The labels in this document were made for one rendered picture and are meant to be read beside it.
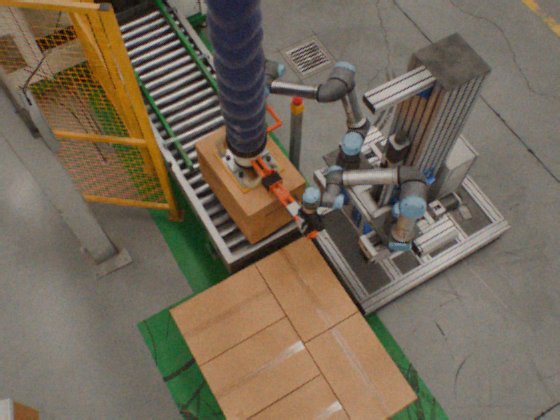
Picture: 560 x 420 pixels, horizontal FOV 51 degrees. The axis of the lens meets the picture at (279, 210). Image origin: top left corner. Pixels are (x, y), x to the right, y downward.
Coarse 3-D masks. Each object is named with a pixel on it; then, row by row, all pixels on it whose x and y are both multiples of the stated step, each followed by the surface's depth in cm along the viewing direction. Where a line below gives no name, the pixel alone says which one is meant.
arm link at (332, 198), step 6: (330, 186) 283; (336, 186) 284; (324, 192) 283; (330, 192) 282; (336, 192) 282; (324, 198) 280; (330, 198) 280; (336, 198) 280; (342, 198) 281; (324, 204) 281; (330, 204) 281; (336, 204) 280
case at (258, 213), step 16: (224, 128) 355; (208, 144) 350; (224, 144) 350; (272, 144) 349; (208, 160) 345; (288, 160) 344; (208, 176) 366; (224, 176) 340; (256, 176) 340; (288, 176) 339; (224, 192) 350; (240, 192) 335; (256, 192) 335; (272, 192) 335; (304, 192) 348; (240, 208) 334; (256, 208) 330; (272, 208) 339; (240, 224) 359; (256, 224) 343; (272, 224) 357; (256, 240) 362
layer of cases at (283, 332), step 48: (240, 288) 364; (288, 288) 364; (336, 288) 364; (192, 336) 350; (240, 336) 350; (288, 336) 350; (336, 336) 351; (240, 384) 338; (288, 384) 338; (336, 384) 338; (384, 384) 338
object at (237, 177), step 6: (216, 150) 345; (228, 150) 345; (216, 156) 344; (222, 156) 343; (228, 156) 340; (222, 162) 342; (228, 168) 339; (234, 174) 337; (240, 174) 335; (246, 174) 337; (234, 180) 336; (240, 180) 336; (252, 180) 336; (240, 186) 334; (246, 192) 334
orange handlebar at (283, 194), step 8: (272, 112) 343; (280, 120) 340; (272, 128) 338; (256, 168) 326; (264, 168) 327; (280, 184) 321; (280, 192) 318; (288, 192) 318; (280, 200) 318; (296, 216) 312
